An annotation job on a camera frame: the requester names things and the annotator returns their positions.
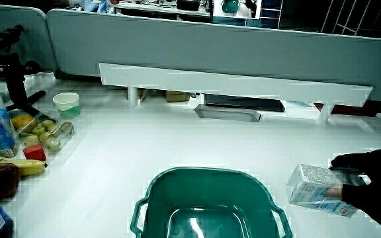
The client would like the black flat keyboard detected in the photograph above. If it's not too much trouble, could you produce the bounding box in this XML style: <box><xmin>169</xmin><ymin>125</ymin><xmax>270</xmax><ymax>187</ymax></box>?
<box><xmin>204</xmin><ymin>93</ymin><xmax>286</xmax><ymax>113</ymax></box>

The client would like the blue plastic bag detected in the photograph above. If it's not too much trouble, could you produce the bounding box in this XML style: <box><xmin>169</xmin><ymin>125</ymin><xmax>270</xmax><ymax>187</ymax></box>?
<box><xmin>82</xmin><ymin>0</ymin><xmax>116</xmax><ymax>15</ymax></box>

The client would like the white desk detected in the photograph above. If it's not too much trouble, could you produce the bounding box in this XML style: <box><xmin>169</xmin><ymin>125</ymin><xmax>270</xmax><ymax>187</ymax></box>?
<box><xmin>0</xmin><ymin>71</ymin><xmax>381</xmax><ymax>238</ymax></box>

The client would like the clear plastic fruit box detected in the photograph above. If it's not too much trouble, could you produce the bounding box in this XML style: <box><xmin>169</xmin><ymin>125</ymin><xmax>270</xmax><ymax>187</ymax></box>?
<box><xmin>9</xmin><ymin>110</ymin><xmax>75</xmax><ymax>155</ymax></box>

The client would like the green plastic basket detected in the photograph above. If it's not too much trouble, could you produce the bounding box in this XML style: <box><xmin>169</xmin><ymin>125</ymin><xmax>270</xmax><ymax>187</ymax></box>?
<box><xmin>130</xmin><ymin>167</ymin><xmax>294</xmax><ymax>238</ymax></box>

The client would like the white green paper cup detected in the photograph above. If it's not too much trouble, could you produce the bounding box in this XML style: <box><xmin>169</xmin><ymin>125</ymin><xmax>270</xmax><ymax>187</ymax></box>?
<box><xmin>52</xmin><ymin>91</ymin><xmax>81</xmax><ymax>120</ymax></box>

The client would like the white riser shelf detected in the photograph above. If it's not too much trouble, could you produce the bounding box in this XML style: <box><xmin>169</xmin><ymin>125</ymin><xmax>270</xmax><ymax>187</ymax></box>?
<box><xmin>98</xmin><ymin>62</ymin><xmax>374</xmax><ymax>124</ymax></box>

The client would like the short grey partition panel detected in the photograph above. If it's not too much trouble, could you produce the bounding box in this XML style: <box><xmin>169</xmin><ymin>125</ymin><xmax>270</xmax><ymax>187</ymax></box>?
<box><xmin>0</xmin><ymin>3</ymin><xmax>58</xmax><ymax>71</ymax></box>

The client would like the orange fruit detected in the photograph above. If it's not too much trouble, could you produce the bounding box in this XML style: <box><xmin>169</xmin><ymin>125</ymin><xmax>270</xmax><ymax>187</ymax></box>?
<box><xmin>11</xmin><ymin>114</ymin><xmax>39</xmax><ymax>134</ymax></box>

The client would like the dark red flat object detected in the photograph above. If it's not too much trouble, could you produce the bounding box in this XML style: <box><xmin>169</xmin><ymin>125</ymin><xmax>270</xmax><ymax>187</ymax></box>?
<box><xmin>313</xmin><ymin>100</ymin><xmax>381</xmax><ymax>118</ymax></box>

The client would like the yellow banana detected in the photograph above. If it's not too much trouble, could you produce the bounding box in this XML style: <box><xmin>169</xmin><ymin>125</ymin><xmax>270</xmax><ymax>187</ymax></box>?
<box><xmin>0</xmin><ymin>153</ymin><xmax>48</xmax><ymax>177</ymax></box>

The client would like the small cardboard box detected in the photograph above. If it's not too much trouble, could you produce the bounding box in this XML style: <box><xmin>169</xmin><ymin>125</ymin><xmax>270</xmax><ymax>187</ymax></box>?
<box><xmin>165</xmin><ymin>90</ymin><xmax>191</xmax><ymax>103</ymax></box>

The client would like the white blue milk carton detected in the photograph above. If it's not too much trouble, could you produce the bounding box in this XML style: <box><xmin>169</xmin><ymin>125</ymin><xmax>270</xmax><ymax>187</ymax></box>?
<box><xmin>285</xmin><ymin>163</ymin><xmax>367</xmax><ymax>218</ymax></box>

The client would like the white wire rack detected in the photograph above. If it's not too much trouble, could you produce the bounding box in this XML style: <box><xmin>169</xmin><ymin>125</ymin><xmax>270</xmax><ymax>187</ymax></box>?
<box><xmin>320</xmin><ymin>0</ymin><xmax>381</xmax><ymax>38</ymax></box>

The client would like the long grey partition panel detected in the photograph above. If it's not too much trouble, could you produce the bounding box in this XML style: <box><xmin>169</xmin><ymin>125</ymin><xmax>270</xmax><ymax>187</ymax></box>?
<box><xmin>46</xmin><ymin>9</ymin><xmax>381</xmax><ymax>103</ymax></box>

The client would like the white board with green cup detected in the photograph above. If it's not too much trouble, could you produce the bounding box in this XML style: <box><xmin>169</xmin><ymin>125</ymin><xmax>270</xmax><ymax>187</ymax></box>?
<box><xmin>212</xmin><ymin>0</ymin><xmax>263</xmax><ymax>20</ymax></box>

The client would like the person's right hand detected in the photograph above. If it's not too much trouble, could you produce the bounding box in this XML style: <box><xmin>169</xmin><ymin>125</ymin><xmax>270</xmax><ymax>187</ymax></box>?
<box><xmin>325</xmin><ymin>148</ymin><xmax>381</xmax><ymax>232</ymax></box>

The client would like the red cube block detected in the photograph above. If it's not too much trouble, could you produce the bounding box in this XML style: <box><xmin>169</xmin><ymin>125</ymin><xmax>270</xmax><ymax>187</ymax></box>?
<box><xmin>22</xmin><ymin>143</ymin><xmax>48</xmax><ymax>162</ymax></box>

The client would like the pile of small green fruits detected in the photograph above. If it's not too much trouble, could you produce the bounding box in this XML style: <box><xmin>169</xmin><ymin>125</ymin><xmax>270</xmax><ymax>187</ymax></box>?
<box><xmin>22</xmin><ymin>119</ymin><xmax>74</xmax><ymax>153</ymax></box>

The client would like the black camera stand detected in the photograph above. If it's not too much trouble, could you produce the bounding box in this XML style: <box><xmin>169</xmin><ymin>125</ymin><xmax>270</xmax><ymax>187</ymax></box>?
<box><xmin>0</xmin><ymin>13</ymin><xmax>47</xmax><ymax>117</ymax></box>

